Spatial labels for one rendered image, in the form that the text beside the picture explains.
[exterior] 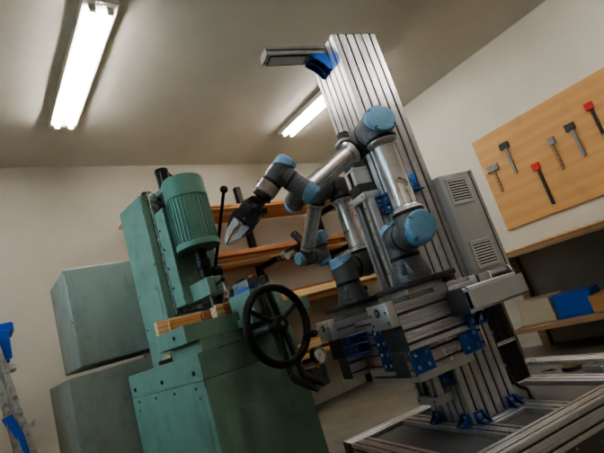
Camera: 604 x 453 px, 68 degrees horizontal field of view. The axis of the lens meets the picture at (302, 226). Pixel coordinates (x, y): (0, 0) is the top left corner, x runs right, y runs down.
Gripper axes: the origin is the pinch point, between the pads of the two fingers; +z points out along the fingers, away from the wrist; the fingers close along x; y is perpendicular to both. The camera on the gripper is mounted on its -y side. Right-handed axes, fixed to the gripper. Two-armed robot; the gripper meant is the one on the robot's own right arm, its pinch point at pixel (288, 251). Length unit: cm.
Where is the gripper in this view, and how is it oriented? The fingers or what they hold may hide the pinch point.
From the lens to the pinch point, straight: 271.6
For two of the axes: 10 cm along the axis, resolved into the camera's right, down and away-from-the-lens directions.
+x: 7.3, -2.3, 6.4
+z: -5.5, 3.5, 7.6
